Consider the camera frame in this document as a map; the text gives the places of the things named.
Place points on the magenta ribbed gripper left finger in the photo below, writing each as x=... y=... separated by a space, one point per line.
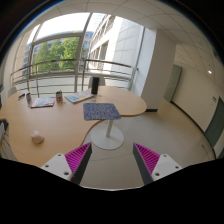
x=70 y=166

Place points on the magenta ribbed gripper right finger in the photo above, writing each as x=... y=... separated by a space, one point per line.
x=153 y=166

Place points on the white computer mouse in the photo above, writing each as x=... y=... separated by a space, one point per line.
x=37 y=137

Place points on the blue patterned mouse pad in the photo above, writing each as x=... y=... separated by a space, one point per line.
x=100 y=111

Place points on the light blue open magazine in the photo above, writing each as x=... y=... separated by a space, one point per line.
x=78 y=96

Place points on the grey green door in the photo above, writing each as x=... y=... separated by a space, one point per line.
x=216 y=126

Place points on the small grey can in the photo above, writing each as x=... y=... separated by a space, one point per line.
x=28 y=98

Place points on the black cylindrical speaker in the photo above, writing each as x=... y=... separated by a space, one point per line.
x=95 y=84

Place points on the metal balcony railing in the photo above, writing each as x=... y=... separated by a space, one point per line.
x=70 y=75

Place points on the white round table pedestal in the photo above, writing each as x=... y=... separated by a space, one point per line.
x=107 y=136

